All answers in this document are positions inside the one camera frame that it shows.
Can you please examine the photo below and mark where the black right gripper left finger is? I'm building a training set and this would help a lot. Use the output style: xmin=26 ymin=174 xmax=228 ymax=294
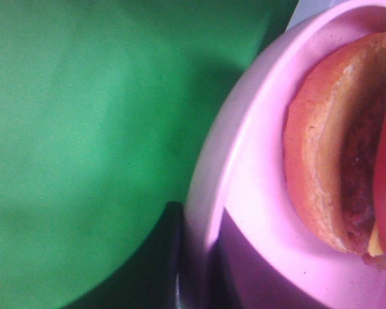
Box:
xmin=67 ymin=201 xmax=183 ymax=309

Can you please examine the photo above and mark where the pink plate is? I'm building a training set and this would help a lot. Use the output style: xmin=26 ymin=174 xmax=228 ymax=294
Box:
xmin=181 ymin=1 xmax=386 ymax=308

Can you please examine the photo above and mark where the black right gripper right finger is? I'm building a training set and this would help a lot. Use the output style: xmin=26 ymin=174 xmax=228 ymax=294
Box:
xmin=212 ymin=210 xmax=309 ymax=308

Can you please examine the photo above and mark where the burger with lettuce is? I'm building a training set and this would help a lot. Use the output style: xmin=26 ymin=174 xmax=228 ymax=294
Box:
xmin=283 ymin=32 xmax=386 ymax=269

